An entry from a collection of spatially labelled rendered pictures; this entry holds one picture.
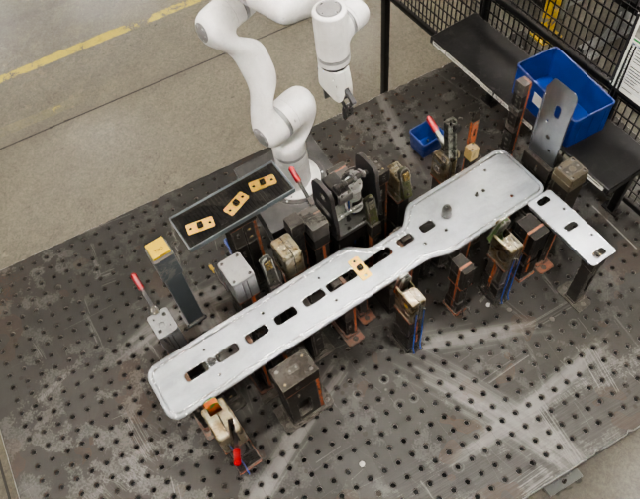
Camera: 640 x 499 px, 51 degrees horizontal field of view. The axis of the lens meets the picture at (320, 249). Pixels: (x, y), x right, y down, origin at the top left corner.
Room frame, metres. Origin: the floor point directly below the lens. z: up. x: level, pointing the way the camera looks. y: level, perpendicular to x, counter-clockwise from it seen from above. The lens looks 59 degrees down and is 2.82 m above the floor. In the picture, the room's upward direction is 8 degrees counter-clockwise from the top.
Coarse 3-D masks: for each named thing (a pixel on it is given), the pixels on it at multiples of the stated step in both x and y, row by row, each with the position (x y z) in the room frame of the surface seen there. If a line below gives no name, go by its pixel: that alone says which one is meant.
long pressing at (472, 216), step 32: (480, 160) 1.36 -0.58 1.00; (512, 160) 1.34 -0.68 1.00; (448, 192) 1.25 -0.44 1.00; (480, 192) 1.23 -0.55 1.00; (512, 192) 1.22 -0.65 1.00; (416, 224) 1.15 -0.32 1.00; (448, 224) 1.13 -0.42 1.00; (480, 224) 1.11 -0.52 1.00; (352, 256) 1.06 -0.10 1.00; (416, 256) 1.03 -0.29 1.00; (288, 288) 0.98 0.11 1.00; (320, 288) 0.97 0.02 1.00; (352, 288) 0.95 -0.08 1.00; (256, 320) 0.89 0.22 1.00; (288, 320) 0.87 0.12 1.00; (320, 320) 0.86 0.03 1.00; (192, 352) 0.81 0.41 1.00; (256, 352) 0.78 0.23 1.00; (160, 384) 0.73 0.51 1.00; (192, 384) 0.71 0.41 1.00; (224, 384) 0.70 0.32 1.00
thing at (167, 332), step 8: (160, 312) 0.93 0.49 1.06; (168, 312) 0.93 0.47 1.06; (152, 320) 0.91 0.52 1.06; (160, 320) 0.90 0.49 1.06; (168, 320) 0.90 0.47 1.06; (152, 328) 0.88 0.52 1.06; (160, 328) 0.88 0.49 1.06; (168, 328) 0.87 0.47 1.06; (176, 328) 0.87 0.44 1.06; (160, 336) 0.85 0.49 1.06; (168, 336) 0.85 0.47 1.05; (176, 336) 0.86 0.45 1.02; (168, 344) 0.85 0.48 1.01; (176, 344) 0.86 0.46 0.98; (184, 344) 0.87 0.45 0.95; (168, 352) 0.84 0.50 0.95; (200, 368) 0.87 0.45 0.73; (192, 376) 0.85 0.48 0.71
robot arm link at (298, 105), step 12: (288, 96) 1.55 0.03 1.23; (300, 96) 1.54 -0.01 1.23; (312, 96) 1.56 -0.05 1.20; (288, 108) 1.50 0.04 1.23; (300, 108) 1.51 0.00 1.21; (312, 108) 1.53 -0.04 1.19; (288, 120) 1.47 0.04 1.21; (300, 120) 1.49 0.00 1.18; (312, 120) 1.52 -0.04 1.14; (300, 132) 1.51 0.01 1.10; (288, 144) 1.49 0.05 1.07; (300, 144) 1.49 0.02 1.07; (276, 156) 1.49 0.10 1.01; (288, 156) 1.47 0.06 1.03; (300, 156) 1.48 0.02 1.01
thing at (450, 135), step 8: (448, 120) 1.37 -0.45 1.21; (456, 120) 1.37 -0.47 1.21; (448, 128) 1.35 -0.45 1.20; (456, 128) 1.34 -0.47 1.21; (448, 136) 1.35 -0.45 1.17; (456, 136) 1.36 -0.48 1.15; (448, 144) 1.34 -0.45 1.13; (456, 144) 1.36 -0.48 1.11; (448, 152) 1.34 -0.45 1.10; (456, 152) 1.35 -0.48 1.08
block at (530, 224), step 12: (528, 216) 1.13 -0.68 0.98; (516, 228) 1.11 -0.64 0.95; (528, 228) 1.09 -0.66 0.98; (540, 228) 1.08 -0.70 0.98; (528, 240) 1.06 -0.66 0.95; (540, 240) 1.05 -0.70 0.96; (528, 252) 1.04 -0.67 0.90; (528, 264) 1.05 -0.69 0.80; (516, 276) 1.05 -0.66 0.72; (528, 276) 1.06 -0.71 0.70
